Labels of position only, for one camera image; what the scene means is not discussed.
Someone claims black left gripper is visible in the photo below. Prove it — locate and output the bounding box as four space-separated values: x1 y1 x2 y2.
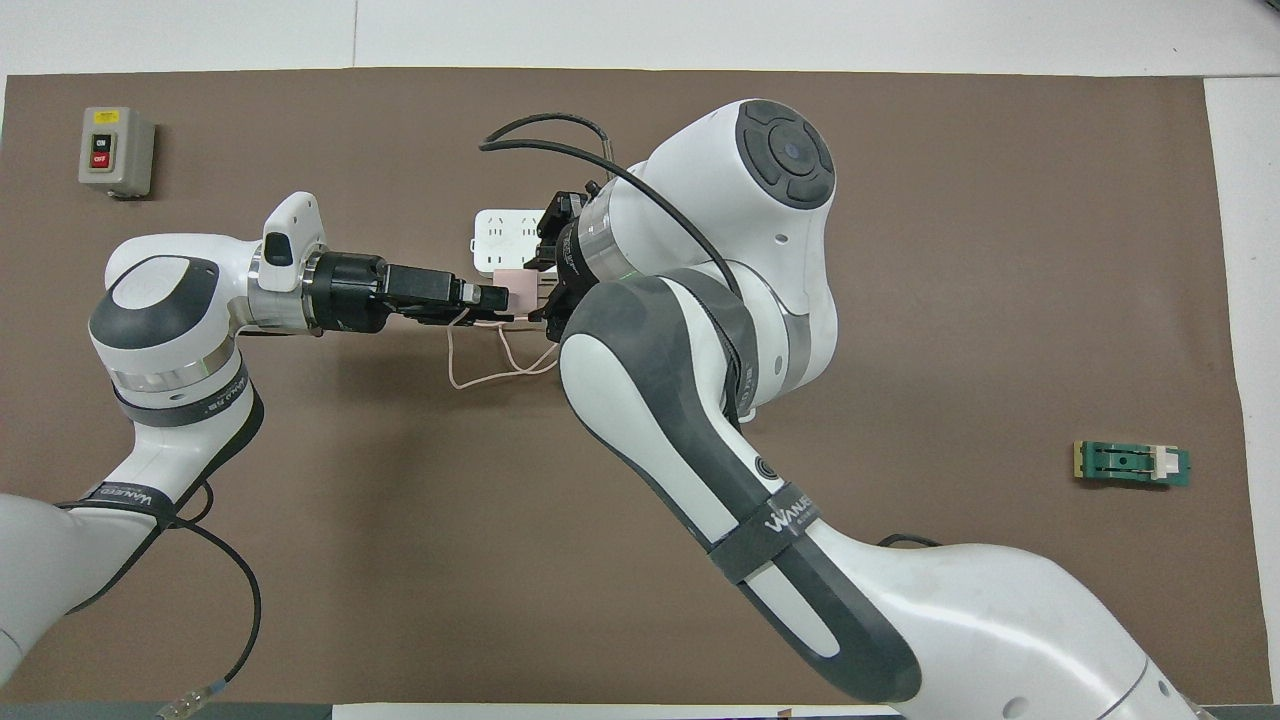
305 251 473 336

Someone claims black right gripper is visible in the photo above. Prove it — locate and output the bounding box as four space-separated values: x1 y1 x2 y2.
440 184 603 345

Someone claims pink USB charger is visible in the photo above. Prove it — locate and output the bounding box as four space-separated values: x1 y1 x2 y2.
491 267 547 314

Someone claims pink charging cable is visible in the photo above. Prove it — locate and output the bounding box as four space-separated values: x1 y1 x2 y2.
446 305 562 391

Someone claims white power strip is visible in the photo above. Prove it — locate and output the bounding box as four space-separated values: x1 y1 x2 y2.
469 208 551 280

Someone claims brown table mat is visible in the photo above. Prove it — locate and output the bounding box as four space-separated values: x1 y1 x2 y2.
0 67 1273 706

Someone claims grey on-off switch box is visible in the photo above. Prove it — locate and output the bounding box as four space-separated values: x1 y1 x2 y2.
78 106 157 201

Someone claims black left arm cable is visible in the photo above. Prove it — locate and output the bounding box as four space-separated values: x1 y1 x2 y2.
153 480 264 719

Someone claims green knife switch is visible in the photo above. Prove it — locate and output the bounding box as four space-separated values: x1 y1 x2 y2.
1073 440 1193 490

